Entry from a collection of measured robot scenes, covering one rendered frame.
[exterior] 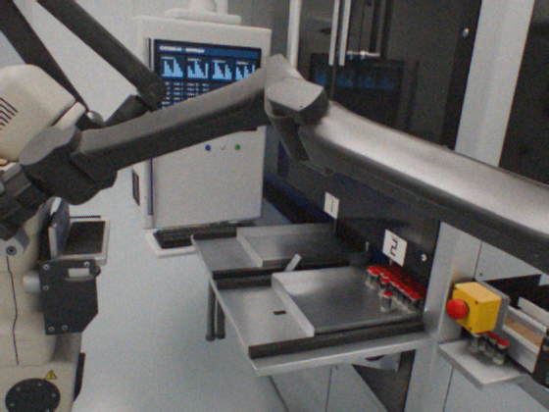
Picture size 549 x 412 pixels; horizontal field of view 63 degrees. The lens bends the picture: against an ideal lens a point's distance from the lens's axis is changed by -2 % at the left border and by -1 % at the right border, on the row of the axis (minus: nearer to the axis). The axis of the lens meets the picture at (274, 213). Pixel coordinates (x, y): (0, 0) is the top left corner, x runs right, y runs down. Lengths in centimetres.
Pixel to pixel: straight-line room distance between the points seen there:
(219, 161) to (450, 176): 140
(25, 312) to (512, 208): 91
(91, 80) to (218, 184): 458
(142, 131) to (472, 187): 43
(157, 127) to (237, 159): 116
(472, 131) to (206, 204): 113
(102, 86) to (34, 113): 534
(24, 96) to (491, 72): 81
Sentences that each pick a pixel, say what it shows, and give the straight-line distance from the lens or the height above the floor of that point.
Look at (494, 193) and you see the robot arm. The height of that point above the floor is 133.
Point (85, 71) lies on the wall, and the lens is 622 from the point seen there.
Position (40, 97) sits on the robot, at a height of 134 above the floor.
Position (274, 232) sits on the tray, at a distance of 149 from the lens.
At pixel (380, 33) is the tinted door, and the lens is 122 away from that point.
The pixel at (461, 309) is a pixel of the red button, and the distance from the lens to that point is 93.
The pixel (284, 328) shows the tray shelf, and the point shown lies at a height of 88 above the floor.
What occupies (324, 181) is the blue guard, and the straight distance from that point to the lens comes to 143.
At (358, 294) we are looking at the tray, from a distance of 117.
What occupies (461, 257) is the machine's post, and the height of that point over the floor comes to 108.
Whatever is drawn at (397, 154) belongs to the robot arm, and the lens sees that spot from 44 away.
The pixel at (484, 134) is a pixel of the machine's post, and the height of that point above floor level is 132.
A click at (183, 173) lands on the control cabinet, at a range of 171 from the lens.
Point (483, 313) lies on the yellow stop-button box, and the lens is 94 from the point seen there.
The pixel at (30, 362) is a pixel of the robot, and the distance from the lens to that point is 107.
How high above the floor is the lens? 141
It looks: 18 degrees down
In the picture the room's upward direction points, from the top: 4 degrees clockwise
